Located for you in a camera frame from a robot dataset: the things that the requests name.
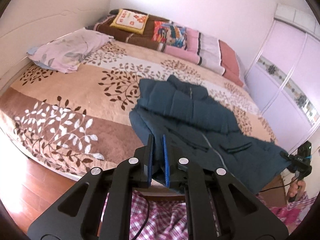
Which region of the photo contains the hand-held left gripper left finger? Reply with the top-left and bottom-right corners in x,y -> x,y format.
27,134 -> 155,240

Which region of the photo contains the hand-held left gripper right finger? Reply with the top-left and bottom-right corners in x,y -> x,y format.
162,134 -> 289,240

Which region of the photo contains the dark teal quilted jacket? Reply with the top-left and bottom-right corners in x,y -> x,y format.
129,75 -> 292,194

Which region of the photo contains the person's right forearm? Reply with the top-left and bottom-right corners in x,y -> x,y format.
269,190 -> 317,233

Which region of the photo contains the person's right hand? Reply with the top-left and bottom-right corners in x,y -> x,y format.
287,180 -> 307,198

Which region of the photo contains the white sliding-door wardrobe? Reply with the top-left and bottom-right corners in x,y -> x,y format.
244,4 -> 320,155

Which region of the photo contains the beige leaf-print bed blanket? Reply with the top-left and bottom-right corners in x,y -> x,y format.
0,40 -> 278,178

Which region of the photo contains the salmon pink pillow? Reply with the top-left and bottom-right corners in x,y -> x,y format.
219,40 -> 245,88

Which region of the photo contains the brown striped folded blanket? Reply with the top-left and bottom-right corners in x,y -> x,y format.
94,9 -> 168,53

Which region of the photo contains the colourful cartoon cushion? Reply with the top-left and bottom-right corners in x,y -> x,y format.
152,21 -> 188,48

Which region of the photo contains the lilac floral pillow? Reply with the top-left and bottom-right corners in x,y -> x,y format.
26,28 -> 115,74

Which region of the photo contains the yellow flower cushion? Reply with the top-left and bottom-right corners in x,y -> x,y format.
109,9 -> 150,35

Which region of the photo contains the white bed headboard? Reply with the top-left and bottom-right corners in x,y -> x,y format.
0,0 -> 112,93

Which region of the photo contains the black cable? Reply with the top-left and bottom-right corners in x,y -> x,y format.
131,197 -> 150,240
256,184 -> 292,193

